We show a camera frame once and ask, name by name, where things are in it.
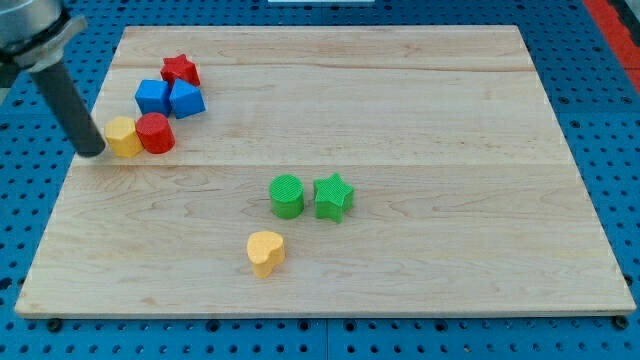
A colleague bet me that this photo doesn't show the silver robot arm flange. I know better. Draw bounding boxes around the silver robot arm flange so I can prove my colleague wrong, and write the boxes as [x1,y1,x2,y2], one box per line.
[1,0,88,72]

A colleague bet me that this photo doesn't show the green star block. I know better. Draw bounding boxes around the green star block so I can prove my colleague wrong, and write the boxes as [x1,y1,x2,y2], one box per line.
[313,173,354,223]

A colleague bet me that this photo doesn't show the red star block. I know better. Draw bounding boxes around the red star block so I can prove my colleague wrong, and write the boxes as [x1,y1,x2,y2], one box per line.
[160,54,200,87]

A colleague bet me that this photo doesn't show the green cylinder block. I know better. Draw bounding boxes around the green cylinder block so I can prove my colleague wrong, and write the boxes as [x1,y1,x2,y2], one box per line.
[269,174,304,219]

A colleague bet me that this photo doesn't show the yellow heart block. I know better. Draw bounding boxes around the yellow heart block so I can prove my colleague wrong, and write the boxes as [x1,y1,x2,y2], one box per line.
[246,231,286,278]

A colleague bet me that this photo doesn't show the wooden board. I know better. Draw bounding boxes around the wooden board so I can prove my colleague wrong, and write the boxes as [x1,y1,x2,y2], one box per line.
[15,26,636,319]

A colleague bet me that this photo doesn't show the blue pentagon block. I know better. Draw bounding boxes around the blue pentagon block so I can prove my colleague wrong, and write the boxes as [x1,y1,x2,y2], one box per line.
[169,79,206,119]

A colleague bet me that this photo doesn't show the red cylinder block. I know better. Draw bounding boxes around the red cylinder block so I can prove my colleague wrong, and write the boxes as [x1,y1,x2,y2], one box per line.
[135,112,175,154]

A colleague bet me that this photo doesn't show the blue cube block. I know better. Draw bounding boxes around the blue cube block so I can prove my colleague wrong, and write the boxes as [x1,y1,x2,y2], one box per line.
[134,79,172,116]

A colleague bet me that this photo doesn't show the yellow hexagon block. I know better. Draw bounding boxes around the yellow hexagon block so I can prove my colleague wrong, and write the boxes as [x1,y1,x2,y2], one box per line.
[104,116,143,158]

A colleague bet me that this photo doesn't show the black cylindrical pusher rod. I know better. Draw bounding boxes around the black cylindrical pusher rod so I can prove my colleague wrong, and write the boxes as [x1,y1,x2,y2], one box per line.
[31,61,106,158]

